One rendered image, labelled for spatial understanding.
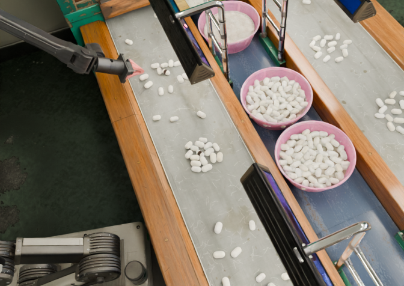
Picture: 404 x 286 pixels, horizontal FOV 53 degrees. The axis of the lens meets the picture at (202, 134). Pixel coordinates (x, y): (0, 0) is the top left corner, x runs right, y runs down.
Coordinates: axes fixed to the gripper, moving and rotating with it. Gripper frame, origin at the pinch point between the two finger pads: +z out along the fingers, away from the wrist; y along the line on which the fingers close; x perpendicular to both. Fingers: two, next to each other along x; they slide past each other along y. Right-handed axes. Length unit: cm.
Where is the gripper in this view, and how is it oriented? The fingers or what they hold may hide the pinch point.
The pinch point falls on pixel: (141, 71)
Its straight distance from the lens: 162.4
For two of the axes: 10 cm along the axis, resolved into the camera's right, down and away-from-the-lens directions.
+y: -3.8, -7.7, 5.1
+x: -5.1, 6.4, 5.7
